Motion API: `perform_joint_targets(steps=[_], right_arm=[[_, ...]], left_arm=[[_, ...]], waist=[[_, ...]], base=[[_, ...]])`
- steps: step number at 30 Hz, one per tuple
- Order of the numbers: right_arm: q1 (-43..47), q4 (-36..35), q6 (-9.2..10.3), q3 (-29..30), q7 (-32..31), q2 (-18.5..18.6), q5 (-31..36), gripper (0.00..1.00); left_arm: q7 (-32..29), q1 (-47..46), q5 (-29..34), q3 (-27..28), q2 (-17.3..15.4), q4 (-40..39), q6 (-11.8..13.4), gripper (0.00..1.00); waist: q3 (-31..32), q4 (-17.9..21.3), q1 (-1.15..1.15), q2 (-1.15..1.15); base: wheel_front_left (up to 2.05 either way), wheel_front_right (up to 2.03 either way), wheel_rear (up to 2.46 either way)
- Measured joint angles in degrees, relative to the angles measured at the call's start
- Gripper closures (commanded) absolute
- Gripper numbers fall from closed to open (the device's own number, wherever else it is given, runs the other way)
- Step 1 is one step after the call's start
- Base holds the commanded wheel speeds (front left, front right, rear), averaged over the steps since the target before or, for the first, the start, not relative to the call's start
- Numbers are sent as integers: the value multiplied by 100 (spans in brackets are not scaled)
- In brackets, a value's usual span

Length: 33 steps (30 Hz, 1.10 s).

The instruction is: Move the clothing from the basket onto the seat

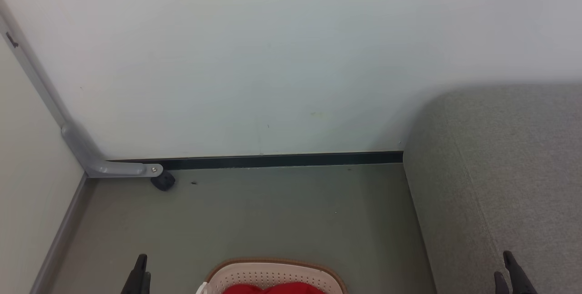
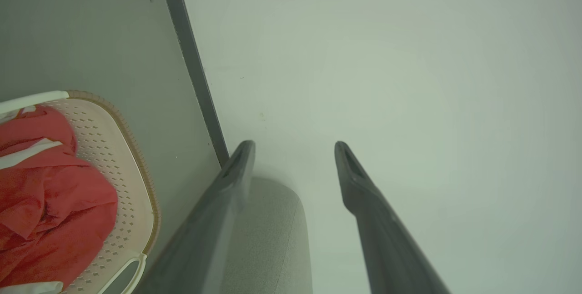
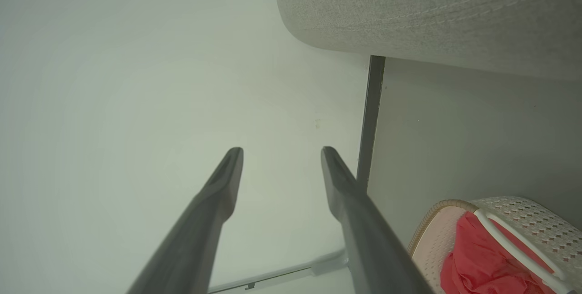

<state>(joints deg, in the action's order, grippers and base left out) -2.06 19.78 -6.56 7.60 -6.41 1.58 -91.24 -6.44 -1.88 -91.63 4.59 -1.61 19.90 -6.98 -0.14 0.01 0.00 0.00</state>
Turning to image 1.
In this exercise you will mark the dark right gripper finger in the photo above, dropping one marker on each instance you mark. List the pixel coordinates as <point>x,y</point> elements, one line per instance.
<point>501,285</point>
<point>518,276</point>

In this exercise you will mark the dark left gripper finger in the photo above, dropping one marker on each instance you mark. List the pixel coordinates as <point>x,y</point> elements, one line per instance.
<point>138,276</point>
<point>148,284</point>

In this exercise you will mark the red garment with white stripes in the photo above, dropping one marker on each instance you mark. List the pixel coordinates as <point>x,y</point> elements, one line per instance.
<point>273,289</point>

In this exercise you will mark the grey fabric sofa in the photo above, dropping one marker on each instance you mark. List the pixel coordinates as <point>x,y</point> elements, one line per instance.
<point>509,185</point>

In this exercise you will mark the grey skirting strip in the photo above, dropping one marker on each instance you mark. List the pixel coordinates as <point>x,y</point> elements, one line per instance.
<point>59,235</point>

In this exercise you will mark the black caster wheel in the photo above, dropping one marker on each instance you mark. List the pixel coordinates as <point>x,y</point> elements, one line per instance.
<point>163,182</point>

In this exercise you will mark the beige perforated laundry basket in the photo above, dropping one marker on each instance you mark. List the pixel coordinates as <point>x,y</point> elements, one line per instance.
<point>273,273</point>

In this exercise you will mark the black baseboard strip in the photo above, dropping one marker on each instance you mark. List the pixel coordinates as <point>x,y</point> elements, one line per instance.
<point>273,161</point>

